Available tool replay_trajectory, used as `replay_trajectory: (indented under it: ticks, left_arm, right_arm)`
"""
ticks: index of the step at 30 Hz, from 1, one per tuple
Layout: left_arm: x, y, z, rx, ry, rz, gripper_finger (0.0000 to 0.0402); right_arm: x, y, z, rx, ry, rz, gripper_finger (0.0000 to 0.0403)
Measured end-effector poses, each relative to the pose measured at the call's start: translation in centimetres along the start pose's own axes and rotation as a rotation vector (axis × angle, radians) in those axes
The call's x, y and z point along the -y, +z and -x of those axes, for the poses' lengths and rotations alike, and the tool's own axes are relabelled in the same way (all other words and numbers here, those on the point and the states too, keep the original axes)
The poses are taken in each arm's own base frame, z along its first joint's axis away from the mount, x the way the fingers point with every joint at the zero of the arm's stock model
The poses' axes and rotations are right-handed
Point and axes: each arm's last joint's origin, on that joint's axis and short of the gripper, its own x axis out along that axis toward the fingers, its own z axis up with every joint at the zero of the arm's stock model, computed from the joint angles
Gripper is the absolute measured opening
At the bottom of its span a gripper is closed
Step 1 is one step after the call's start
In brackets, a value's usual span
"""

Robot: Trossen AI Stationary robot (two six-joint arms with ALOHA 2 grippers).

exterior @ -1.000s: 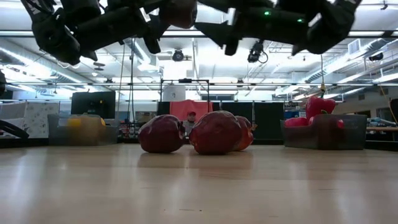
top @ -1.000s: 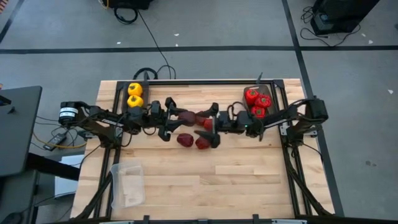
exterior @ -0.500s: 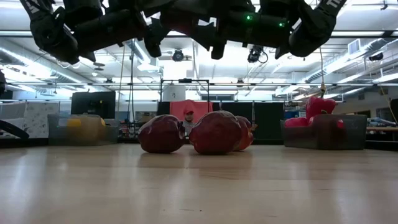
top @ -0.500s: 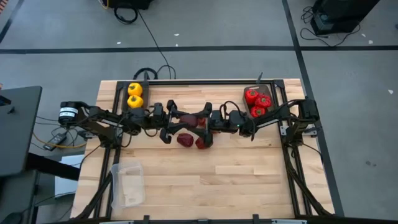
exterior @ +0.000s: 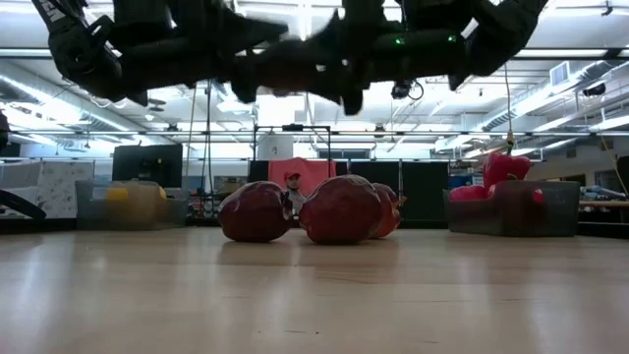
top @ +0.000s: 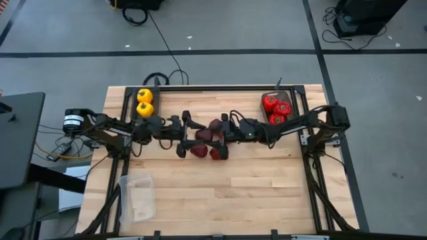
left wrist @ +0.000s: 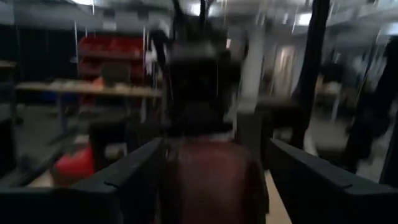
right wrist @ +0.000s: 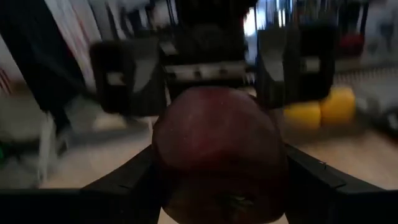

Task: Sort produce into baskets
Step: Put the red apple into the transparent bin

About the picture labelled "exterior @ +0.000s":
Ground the yellow bell pepper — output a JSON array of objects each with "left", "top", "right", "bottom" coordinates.
[
  {"left": 104, "top": 186, "right": 131, "bottom": 204},
  {"left": 115, "top": 181, "right": 169, "bottom": 230}
]

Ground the blue storage shelf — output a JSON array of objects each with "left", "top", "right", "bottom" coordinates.
[{"left": 449, "top": 166, "right": 486, "bottom": 189}]

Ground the wooden background table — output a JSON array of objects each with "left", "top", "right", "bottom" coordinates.
[{"left": 578, "top": 199, "right": 629, "bottom": 208}]

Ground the red cloth backdrop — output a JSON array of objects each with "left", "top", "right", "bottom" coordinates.
[{"left": 267, "top": 156, "right": 338, "bottom": 198}]

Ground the hanging yellow rope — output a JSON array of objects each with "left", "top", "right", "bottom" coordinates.
[{"left": 504, "top": 63, "right": 516, "bottom": 156}]

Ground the thin hanging cable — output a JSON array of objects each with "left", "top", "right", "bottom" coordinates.
[
  {"left": 204, "top": 81, "right": 215, "bottom": 194},
  {"left": 184, "top": 83, "right": 197, "bottom": 177}
]

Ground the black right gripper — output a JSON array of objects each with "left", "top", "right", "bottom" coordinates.
[{"left": 259, "top": 0, "right": 473, "bottom": 117}]

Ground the white patterned partition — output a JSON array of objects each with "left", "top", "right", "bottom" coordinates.
[{"left": 0, "top": 160, "right": 95, "bottom": 220}]

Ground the person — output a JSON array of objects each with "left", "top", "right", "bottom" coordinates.
[{"left": 283, "top": 170, "right": 310, "bottom": 218}]

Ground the black monitor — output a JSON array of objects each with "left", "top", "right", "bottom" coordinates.
[{"left": 111, "top": 144, "right": 184, "bottom": 189}]

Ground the white air vent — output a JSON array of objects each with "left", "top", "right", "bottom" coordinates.
[{"left": 548, "top": 60, "right": 571, "bottom": 88}]

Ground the background black ceiling rail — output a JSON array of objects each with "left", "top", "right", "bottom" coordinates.
[{"left": 9, "top": 129, "right": 629, "bottom": 138}]

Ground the grey plastic bin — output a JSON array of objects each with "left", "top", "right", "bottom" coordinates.
[
  {"left": 75, "top": 178, "right": 190, "bottom": 232},
  {"left": 442, "top": 179, "right": 582, "bottom": 239}
]

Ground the narrow black partition panel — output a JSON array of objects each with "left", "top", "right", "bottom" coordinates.
[{"left": 248, "top": 159, "right": 270, "bottom": 184}]

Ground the black overhead camera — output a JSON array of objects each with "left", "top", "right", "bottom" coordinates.
[{"left": 391, "top": 78, "right": 425, "bottom": 102}]

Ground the black curved tube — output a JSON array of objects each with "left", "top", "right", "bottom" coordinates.
[{"left": 0, "top": 189, "right": 48, "bottom": 221}]

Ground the thin black stand frame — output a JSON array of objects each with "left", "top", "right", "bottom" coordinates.
[{"left": 252, "top": 125, "right": 333, "bottom": 178}]

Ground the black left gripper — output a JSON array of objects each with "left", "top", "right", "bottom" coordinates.
[{"left": 112, "top": 0, "right": 290, "bottom": 105}]

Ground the white cylinder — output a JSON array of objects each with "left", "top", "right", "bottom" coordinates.
[{"left": 257, "top": 135, "right": 295, "bottom": 161}]

